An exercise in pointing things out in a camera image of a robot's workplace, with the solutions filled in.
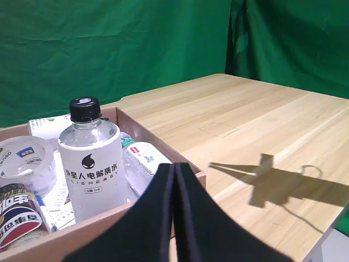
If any clear adhesive tape roll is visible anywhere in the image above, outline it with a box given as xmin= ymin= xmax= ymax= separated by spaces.
xmin=0 ymin=135 xmax=57 ymax=196

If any brown cardboard box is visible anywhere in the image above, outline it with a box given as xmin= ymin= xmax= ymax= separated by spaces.
xmin=0 ymin=106 xmax=207 ymax=262

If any clear water bottle, white label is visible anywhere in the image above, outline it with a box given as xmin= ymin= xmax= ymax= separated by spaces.
xmin=119 ymin=132 xmax=173 ymax=196

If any white bottle with black cap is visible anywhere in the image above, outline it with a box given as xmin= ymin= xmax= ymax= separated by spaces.
xmin=58 ymin=97 xmax=129 ymax=224

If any white printed paper sheet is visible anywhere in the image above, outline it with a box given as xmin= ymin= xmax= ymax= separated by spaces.
xmin=35 ymin=148 xmax=79 ymax=233

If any white small carton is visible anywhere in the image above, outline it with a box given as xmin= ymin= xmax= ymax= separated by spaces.
xmin=28 ymin=114 xmax=110 ymax=140

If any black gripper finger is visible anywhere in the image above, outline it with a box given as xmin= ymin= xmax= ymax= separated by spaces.
xmin=62 ymin=163 xmax=176 ymax=262
xmin=173 ymin=163 xmax=295 ymax=262

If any green backdrop curtain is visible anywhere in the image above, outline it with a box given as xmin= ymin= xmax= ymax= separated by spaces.
xmin=225 ymin=0 xmax=349 ymax=99
xmin=0 ymin=0 xmax=232 ymax=129

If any blue red snack can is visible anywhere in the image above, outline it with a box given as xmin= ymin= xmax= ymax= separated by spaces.
xmin=0 ymin=183 xmax=52 ymax=249

